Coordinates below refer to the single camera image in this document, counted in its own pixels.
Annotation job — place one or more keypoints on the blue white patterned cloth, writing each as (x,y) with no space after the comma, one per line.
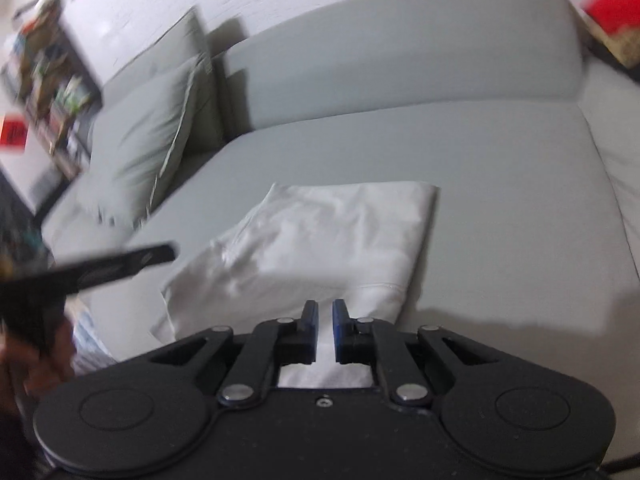
(92,342)

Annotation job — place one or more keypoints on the red sign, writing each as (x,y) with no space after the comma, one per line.
(12,132)

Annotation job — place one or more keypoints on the white garment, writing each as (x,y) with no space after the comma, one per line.
(325,240)

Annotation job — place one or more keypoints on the cluttered storage shelf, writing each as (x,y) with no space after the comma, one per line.
(50,85)

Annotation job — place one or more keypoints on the grey pillow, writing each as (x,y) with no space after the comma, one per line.
(142,140)

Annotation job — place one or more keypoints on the person's left hand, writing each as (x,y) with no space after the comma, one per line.
(45,372)

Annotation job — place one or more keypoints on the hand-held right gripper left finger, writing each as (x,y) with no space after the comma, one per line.
(311,325)

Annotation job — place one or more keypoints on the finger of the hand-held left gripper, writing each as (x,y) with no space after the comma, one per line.
(125,262)

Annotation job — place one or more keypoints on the red cloth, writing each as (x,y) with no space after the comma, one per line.
(615,2)

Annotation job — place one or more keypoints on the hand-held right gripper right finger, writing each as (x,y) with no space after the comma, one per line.
(340,325)

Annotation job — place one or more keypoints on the grey sofa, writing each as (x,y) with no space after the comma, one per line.
(475,170)

